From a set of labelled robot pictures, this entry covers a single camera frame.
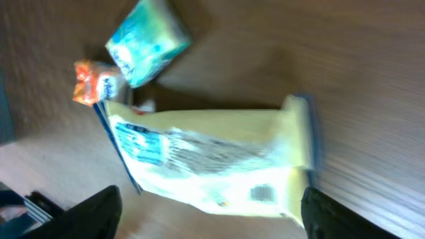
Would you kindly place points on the yellow snack bag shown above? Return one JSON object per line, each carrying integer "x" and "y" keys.
{"x": 226, "y": 162}

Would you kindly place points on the small orange white packet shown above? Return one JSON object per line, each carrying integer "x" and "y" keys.
{"x": 97, "y": 81}

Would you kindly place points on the green blue plastic packet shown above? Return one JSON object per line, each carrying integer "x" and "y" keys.
{"x": 148, "y": 39}

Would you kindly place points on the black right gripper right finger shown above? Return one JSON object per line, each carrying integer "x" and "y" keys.
{"x": 325, "y": 218}

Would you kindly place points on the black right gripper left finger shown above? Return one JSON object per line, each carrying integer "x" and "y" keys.
{"x": 97, "y": 217}

